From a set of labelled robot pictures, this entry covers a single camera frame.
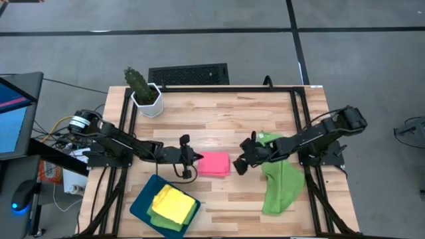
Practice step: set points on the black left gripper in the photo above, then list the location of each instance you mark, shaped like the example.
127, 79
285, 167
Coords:
184, 156

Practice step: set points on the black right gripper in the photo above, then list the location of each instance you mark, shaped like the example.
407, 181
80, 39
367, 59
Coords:
255, 152

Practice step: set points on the pink microfiber towel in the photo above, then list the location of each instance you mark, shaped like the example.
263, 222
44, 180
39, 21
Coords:
214, 164

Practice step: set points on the green microfiber towel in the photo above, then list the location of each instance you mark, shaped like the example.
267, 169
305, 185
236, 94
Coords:
282, 186
166, 223

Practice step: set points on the yellow microfiber towel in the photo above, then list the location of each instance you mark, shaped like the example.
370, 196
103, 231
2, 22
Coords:
174, 204

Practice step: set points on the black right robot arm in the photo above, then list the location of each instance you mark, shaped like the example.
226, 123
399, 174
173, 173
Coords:
318, 136

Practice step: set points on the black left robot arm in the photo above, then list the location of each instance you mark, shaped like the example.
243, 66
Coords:
126, 142

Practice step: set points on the white hexagonal plant pot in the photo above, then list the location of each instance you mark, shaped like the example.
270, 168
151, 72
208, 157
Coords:
152, 110

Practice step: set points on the black clamp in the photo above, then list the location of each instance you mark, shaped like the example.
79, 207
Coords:
268, 81

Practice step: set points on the blue plastic tray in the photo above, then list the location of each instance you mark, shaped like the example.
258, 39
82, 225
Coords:
141, 206

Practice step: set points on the black keyboard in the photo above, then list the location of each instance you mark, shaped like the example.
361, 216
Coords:
189, 74

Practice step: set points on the green cactus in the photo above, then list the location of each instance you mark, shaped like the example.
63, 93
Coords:
137, 83

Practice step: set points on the white adapter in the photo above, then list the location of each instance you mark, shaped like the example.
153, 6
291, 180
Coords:
79, 156

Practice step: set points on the white box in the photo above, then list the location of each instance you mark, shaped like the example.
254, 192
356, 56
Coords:
74, 179

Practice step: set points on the black desk beam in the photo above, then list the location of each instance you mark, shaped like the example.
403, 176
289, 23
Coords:
56, 156

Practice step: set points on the orange package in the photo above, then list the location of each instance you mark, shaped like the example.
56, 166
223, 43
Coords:
50, 172

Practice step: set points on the grey floor stand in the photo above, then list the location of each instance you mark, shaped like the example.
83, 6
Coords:
411, 129

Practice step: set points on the black computer mouse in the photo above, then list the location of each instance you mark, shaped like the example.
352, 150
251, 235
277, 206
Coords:
22, 196

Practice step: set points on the monitor with blue screen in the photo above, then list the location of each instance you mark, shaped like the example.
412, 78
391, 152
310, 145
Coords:
13, 132

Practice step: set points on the dark grey desk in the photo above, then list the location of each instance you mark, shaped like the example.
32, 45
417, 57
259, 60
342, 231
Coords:
5, 215

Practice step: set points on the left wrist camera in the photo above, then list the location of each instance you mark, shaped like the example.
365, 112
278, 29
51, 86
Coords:
187, 173

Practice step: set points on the black aluminium table frame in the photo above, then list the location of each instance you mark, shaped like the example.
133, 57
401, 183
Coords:
216, 89

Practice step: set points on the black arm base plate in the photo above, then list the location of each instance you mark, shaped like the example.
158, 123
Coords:
99, 161
335, 159

